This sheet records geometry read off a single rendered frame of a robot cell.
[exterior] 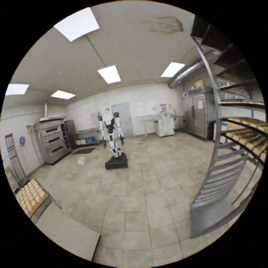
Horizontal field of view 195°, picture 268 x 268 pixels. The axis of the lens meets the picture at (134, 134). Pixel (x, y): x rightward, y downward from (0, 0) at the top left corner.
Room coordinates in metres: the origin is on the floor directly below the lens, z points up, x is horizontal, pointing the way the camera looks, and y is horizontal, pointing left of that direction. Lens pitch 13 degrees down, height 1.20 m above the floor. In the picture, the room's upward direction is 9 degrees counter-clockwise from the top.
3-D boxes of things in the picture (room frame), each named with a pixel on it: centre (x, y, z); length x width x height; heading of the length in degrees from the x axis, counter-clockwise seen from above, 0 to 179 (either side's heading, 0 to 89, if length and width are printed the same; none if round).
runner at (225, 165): (0.16, -0.82, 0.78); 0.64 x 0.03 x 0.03; 70
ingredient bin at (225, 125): (1.49, -3.07, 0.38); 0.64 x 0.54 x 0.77; 91
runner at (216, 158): (0.16, -0.82, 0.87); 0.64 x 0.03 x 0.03; 70
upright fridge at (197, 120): (2.59, -2.97, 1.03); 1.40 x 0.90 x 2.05; 178
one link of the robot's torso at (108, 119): (1.92, 0.55, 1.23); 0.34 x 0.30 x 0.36; 88
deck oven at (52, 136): (2.51, 3.90, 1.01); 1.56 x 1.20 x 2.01; 178
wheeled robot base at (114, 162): (1.90, 0.55, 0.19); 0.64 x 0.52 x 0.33; 178
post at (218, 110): (0.29, -0.54, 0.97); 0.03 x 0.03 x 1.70; 70
